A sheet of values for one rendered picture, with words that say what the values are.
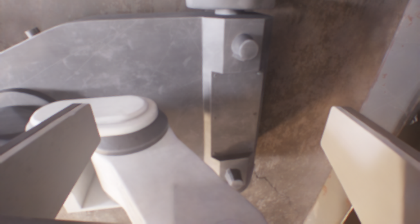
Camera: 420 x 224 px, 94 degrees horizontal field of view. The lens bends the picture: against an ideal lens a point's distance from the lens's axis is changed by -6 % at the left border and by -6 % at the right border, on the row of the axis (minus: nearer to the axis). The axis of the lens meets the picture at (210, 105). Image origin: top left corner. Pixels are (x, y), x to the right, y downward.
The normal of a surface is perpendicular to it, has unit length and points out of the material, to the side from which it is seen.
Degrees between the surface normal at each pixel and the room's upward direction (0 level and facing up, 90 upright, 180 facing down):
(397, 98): 90
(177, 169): 90
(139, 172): 90
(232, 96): 0
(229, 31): 0
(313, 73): 0
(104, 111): 90
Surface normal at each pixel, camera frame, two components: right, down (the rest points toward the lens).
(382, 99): -0.98, 0.00
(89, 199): 0.00, -0.88
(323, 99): 0.18, 0.47
